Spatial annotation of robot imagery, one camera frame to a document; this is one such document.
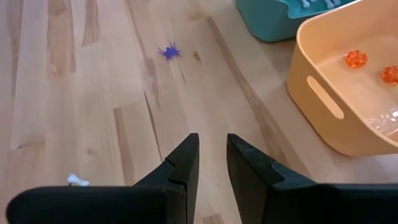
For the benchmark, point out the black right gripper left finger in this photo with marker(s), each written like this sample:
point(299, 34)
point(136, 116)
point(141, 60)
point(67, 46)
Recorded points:
point(174, 199)

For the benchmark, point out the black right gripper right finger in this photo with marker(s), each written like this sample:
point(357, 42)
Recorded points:
point(258, 193)

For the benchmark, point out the white plastic bone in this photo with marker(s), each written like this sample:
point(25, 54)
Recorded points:
point(77, 180)
point(306, 3)
point(330, 3)

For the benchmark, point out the purple plastic spider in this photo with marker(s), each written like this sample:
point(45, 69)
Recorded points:
point(169, 51)

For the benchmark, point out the orange translucent plastic pumpkin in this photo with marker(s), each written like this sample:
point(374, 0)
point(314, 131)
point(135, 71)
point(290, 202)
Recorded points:
point(390, 74)
point(356, 59)

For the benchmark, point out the orange plastic bin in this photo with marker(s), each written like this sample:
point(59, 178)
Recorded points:
point(311, 124)

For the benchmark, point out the teal plastic bin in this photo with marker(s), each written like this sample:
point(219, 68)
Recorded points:
point(270, 21)

